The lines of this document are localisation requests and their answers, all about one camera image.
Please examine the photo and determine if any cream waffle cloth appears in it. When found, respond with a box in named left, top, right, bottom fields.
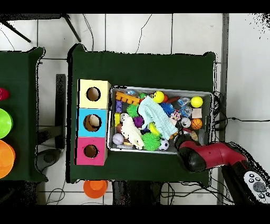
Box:
left=120, top=116, right=146, bottom=150

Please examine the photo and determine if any mint green cloth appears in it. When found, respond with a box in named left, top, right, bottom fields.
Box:
left=138, top=96, right=179, bottom=141

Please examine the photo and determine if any silver can with pull tab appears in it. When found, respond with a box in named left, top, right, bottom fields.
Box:
left=180, top=117, right=192, bottom=128

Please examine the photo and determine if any wooden three-hole box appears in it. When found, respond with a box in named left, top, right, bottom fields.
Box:
left=74, top=79, right=112, bottom=166

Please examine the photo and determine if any shallow clear mesh bin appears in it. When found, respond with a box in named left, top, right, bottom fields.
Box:
left=106, top=86, right=213, bottom=156

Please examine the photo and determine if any green spiky ball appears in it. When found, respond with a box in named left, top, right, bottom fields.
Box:
left=126, top=104, right=140, bottom=118
left=141, top=132, right=161, bottom=152

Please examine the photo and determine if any smooth yellow ball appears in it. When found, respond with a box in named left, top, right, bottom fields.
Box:
left=152, top=90, right=166, bottom=104

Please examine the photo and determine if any white baseball toy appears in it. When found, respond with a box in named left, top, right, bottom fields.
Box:
left=112, top=133, right=125, bottom=146

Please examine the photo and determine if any blue spiky ball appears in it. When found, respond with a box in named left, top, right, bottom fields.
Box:
left=159, top=102, right=175, bottom=117

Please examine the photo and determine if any dark green table cloth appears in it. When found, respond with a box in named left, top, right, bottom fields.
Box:
left=0, top=46, right=48, bottom=183
left=66, top=43, right=216, bottom=188

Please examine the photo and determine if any black white soccer ball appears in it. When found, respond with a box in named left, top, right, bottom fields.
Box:
left=158, top=138, right=170, bottom=151

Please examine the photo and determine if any orange basketball toy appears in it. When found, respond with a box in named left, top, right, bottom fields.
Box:
left=190, top=118, right=203, bottom=130

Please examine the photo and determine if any yellow tennis ball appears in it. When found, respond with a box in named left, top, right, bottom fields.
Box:
left=190, top=96, right=204, bottom=108

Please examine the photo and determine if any black upright stand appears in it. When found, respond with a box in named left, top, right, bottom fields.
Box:
left=36, top=73, right=66, bottom=172

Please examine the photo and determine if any black tripod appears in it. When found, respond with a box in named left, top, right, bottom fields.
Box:
left=0, top=13, right=82, bottom=43

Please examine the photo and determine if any green plastic cup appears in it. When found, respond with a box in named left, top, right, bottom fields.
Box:
left=0, top=108, right=14, bottom=139

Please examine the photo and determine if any red plastic cup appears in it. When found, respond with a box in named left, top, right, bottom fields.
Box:
left=0, top=87, right=10, bottom=101

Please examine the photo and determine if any large orange plastic cup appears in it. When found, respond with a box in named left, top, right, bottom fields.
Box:
left=0, top=139, right=16, bottom=179

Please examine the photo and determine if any thin black cable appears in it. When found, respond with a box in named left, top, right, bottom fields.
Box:
left=135, top=13, right=153, bottom=54
left=82, top=13, right=95, bottom=52

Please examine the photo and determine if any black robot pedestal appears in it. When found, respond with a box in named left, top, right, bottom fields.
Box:
left=111, top=180, right=163, bottom=206

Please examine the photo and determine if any black cable bundle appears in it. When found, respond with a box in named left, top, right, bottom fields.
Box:
left=164, top=181, right=234, bottom=206

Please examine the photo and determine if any black power cable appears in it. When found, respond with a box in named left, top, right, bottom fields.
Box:
left=211, top=90, right=270, bottom=133

